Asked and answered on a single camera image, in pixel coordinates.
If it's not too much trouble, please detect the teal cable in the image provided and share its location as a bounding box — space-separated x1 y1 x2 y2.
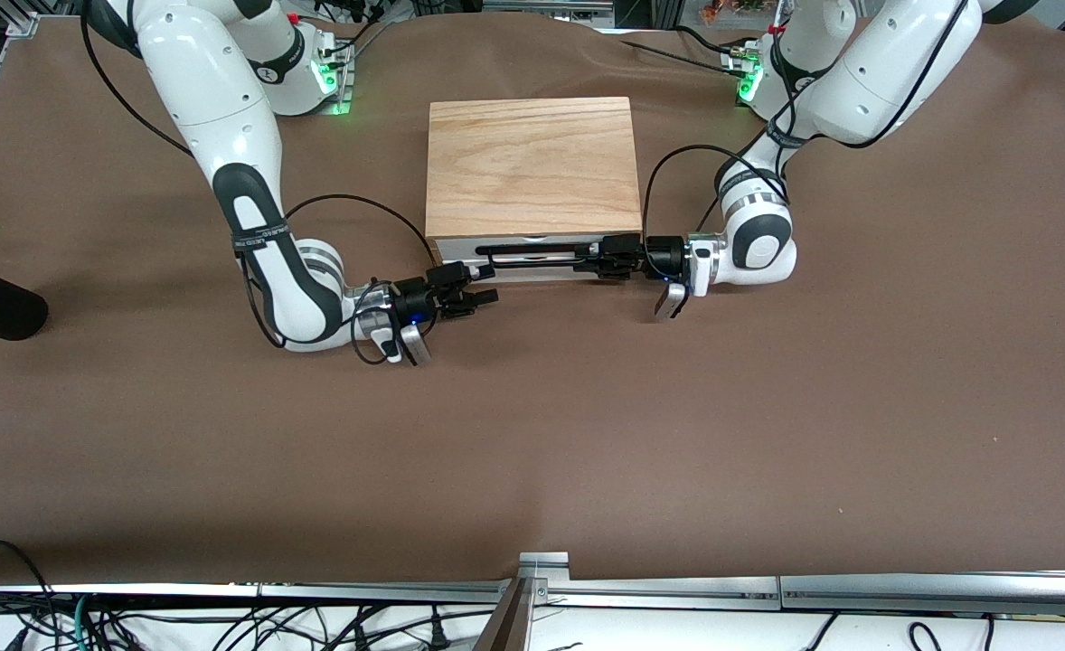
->
69 594 96 651

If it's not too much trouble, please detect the white drawer with black handle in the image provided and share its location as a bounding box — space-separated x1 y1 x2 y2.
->
435 233 636 272

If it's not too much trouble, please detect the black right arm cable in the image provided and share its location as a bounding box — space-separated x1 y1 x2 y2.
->
80 0 443 367

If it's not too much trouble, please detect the aluminium camera post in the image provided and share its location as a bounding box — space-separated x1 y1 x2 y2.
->
473 552 571 651

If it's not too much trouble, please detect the black base power cable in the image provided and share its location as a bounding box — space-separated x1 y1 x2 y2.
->
621 24 755 73

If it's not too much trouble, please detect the wooden drawer cabinet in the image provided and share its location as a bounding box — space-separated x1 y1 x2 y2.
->
425 97 644 287

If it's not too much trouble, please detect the brown table cloth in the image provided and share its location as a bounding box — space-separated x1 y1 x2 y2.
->
0 11 1065 585

